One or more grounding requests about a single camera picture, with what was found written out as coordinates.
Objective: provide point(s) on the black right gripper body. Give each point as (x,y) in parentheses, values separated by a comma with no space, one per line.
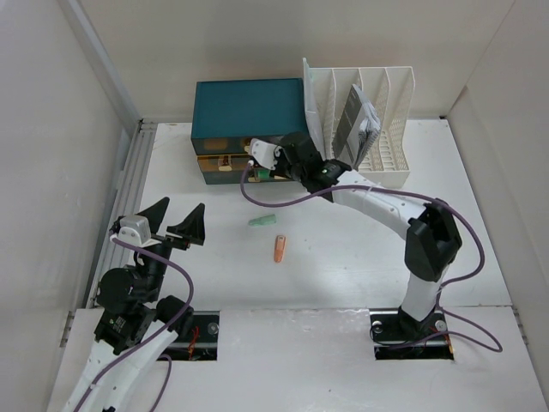
(284,168)

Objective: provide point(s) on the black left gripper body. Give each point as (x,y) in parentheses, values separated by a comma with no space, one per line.
(155,269)

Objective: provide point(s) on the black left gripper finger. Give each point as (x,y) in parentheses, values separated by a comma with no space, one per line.
(192,229)
(155,214)

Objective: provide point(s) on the green cap black highlighter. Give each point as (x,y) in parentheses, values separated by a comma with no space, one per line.
(262,174)

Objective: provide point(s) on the dark drawer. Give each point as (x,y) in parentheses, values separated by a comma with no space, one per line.
(222,178)

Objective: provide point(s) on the grey booklet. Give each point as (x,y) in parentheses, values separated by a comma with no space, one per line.
(358,129)

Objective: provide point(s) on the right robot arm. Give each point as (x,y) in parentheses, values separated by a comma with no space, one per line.
(428,229)

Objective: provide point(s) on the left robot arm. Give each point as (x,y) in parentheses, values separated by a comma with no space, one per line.
(108,380)

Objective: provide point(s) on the teal drawer organizer cabinet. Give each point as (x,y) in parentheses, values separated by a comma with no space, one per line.
(262,107)

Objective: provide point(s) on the white file rack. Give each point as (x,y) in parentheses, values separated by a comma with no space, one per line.
(390,90)

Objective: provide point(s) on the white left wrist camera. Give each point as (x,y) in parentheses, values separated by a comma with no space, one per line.
(133,230)

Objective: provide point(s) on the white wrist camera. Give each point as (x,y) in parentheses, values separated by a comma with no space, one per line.
(265,154)
(133,230)

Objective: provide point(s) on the aluminium frame rail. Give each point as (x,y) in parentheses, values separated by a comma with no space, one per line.
(135,146)

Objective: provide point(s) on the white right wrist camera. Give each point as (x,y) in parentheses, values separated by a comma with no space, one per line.
(265,154)

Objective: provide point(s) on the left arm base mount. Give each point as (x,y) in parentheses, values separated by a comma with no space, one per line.
(200,343)

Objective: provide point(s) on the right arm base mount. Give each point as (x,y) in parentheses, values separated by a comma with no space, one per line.
(397,337)

